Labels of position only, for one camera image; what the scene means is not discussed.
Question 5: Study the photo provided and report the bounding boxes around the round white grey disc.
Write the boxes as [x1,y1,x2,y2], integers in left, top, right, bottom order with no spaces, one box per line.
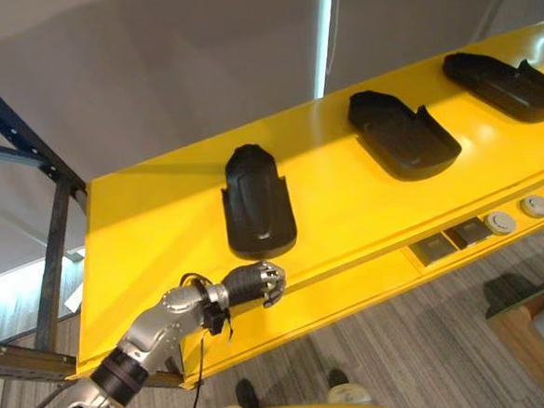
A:
[483,211,519,236]
[519,195,544,219]

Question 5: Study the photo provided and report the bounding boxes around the dark metal rack frame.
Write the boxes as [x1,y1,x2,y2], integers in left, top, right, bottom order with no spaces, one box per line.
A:
[0,49,100,359]

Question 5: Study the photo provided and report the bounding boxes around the black wrist clamp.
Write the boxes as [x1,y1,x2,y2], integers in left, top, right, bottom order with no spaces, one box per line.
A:
[199,283,235,336]

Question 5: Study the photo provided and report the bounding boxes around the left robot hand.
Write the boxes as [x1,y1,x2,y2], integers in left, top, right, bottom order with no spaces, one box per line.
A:
[220,257,291,313]

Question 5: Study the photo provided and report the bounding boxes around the grey perforated rack beam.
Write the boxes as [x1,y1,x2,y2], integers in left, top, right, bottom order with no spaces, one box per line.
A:
[0,333,80,386]

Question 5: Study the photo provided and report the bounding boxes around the dark robot foot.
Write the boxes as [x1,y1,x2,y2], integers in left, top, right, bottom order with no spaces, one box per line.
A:
[327,368,352,391]
[234,377,261,408]

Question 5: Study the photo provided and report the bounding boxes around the dark square box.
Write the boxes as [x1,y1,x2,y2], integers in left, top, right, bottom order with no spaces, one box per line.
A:
[444,219,495,251]
[409,232,462,267]

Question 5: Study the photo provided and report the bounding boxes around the right robot leg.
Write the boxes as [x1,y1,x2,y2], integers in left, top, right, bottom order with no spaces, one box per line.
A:
[325,382,374,405]

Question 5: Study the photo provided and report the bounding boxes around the dark left robot foot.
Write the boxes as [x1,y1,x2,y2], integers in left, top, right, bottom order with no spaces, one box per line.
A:
[234,377,261,408]

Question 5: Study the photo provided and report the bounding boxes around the black sole-shaped part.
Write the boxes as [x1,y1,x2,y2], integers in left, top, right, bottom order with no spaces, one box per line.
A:
[216,140,301,261]
[346,84,465,186]
[441,46,544,131]

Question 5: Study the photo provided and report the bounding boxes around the yellow metal shelf board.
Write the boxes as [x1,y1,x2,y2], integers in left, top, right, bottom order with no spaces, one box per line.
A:
[394,178,544,278]
[53,19,544,399]

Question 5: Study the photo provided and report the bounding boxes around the white paper label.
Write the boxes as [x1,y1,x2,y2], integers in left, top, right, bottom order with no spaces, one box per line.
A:
[63,284,86,314]

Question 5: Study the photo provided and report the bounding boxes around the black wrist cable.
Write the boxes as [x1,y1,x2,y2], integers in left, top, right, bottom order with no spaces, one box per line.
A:
[176,269,243,408]

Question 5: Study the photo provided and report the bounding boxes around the dark right robot foot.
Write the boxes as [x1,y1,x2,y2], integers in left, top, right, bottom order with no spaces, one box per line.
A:
[327,368,352,391]

